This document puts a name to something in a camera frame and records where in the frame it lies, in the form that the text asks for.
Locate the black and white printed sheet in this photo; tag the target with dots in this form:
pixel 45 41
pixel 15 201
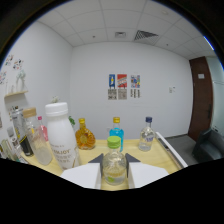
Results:
pixel 112 94
pixel 122 93

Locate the clear bottle with blue cap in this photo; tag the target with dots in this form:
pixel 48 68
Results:
pixel 146 136

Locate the large ceiling vent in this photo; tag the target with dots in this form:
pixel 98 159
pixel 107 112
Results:
pixel 146 35

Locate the small pink bottle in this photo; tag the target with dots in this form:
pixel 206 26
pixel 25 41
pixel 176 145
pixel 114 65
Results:
pixel 43 131

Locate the green potted plant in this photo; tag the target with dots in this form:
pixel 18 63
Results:
pixel 71 120

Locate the small ceiling vent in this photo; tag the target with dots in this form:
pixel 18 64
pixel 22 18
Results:
pixel 120 34

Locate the black and yellow tall can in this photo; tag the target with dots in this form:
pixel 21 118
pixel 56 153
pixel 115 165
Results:
pixel 18 126

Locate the two-tier wooden shelf rack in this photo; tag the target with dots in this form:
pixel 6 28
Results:
pixel 156 156

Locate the glass jar with wooden lid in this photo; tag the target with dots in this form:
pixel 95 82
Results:
pixel 40 146

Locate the white sheet with black bars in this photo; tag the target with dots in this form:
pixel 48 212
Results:
pixel 135 93

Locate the black sofa chair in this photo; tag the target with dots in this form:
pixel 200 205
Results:
pixel 208 146

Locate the clear bottle with green cap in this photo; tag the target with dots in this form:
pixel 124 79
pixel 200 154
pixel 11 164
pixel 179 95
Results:
pixel 114 166

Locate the white door sign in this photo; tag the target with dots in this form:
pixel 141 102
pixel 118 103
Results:
pixel 201 76

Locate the ceiling light strip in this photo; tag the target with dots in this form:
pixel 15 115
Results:
pixel 209 43

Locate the white wall switch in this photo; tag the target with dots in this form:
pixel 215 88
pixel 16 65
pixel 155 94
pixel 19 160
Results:
pixel 172 89

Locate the multicoloured wall poster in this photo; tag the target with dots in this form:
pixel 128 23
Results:
pixel 135 81

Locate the wooden wall shelf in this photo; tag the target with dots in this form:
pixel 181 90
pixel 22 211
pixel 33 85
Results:
pixel 16 94

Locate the blue wall poster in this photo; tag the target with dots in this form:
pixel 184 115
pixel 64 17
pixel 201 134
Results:
pixel 112 81

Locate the red wall poster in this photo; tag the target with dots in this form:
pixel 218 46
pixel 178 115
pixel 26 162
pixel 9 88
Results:
pixel 122 80

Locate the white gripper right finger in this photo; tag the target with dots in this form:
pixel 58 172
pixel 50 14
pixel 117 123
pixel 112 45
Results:
pixel 145 174

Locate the amber round liquor bottle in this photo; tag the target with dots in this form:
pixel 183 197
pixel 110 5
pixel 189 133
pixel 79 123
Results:
pixel 85 138

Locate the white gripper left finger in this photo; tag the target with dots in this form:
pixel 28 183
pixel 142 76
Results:
pixel 85 175

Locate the large white milk bottle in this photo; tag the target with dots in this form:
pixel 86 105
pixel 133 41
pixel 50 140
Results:
pixel 61 140

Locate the colourful wall stickers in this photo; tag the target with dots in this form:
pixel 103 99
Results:
pixel 16 63

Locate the light blue bottle yellow cap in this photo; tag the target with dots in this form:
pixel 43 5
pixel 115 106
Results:
pixel 116 130

